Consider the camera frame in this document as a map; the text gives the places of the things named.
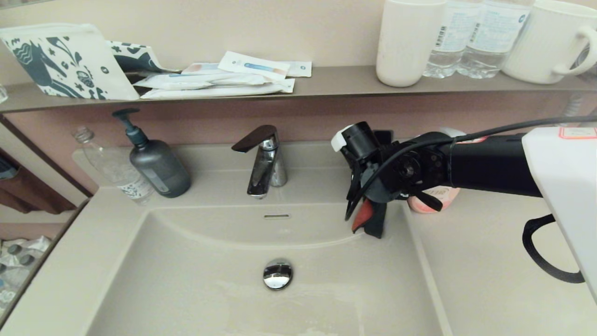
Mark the brown wall shelf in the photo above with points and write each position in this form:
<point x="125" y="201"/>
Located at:
<point x="336" y="79"/>

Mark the pale pink sachet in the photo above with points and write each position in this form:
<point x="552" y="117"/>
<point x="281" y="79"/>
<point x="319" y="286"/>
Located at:
<point x="200" y="68"/>

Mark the shrink-wrapped water bottle pack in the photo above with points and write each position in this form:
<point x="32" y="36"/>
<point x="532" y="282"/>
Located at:
<point x="21" y="266"/>

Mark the white tumbler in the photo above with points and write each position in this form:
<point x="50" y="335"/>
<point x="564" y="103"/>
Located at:
<point x="406" y="46"/>

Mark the white toothbrush packet blue print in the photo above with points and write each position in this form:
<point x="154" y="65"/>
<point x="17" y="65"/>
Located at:
<point x="254" y="66"/>

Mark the large white patterned pouch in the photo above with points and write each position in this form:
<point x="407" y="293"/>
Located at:
<point x="56" y="65"/>

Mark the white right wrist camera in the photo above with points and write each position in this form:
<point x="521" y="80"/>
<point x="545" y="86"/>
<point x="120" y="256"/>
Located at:
<point x="339" y="136"/>

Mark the chrome faucet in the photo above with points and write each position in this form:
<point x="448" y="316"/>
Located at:
<point x="268" y="163"/>

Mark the long white sachet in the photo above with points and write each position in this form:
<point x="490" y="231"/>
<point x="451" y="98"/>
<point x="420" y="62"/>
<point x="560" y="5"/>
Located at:
<point x="224" y="90"/>
<point x="186" y="81"/>

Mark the white ribbed mug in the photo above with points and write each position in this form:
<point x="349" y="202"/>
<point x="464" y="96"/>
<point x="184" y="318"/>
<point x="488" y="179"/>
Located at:
<point x="543" y="42"/>

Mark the dark grey pump bottle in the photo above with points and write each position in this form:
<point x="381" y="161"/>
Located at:
<point x="161" y="170"/>

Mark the pink soap pump bottle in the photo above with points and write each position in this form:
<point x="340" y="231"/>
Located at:
<point x="433" y="201"/>

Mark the clear labelled water bottle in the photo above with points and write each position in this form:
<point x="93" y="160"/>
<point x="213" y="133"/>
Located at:
<point x="490" y="42"/>
<point x="448" y="46"/>

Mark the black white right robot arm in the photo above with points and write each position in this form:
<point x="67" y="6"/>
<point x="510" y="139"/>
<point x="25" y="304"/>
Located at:
<point x="494" y="168"/>

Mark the small white sachet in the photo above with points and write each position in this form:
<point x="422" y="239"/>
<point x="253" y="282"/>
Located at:
<point x="299" y="69"/>

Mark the beige sink basin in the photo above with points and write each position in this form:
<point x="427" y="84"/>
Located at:
<point x="210" y="280"/>

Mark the small white patterned pouch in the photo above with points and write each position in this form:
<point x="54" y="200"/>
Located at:
<point x="140" y="58"/>

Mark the chrome drain stopper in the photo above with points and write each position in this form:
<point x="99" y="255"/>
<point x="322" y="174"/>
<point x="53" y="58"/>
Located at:
<point x="277" y="274"/>

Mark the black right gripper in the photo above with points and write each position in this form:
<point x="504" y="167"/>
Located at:
<point x="375" y="186"/>

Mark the empty clear plastic bottle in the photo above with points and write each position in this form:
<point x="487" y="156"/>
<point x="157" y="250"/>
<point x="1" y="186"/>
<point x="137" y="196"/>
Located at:
<point x="116" y="172"/>

